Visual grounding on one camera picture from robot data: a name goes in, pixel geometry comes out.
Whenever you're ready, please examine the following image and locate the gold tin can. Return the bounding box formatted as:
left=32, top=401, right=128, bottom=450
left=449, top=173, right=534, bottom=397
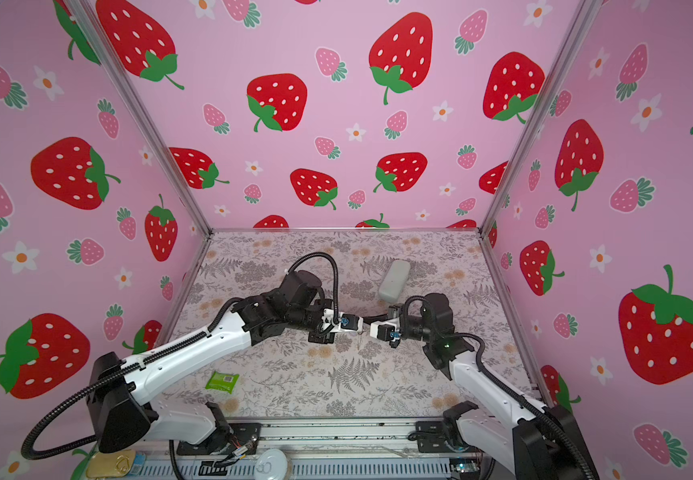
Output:
left=86, top=449, right=136, bottom=479

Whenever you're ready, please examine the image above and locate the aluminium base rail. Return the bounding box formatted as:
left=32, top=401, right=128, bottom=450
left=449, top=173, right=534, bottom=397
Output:
left=90, top=415, right=588, bottom=480

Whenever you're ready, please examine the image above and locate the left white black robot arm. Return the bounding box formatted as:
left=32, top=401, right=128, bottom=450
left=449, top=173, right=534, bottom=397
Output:
left=20, top=252, right=340, bottom=460

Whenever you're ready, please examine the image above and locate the pale green glasses case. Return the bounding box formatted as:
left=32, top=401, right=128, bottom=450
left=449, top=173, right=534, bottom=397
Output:
left=378, top=260, right=411, bottom=303

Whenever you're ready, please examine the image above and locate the green snack packet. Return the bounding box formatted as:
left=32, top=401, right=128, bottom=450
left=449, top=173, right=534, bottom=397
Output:
left=206, top=372, right=240, bottom=394

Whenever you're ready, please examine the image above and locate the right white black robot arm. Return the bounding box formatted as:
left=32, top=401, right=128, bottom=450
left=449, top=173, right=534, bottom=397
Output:
left=387, top=293, right=600, bottom=479

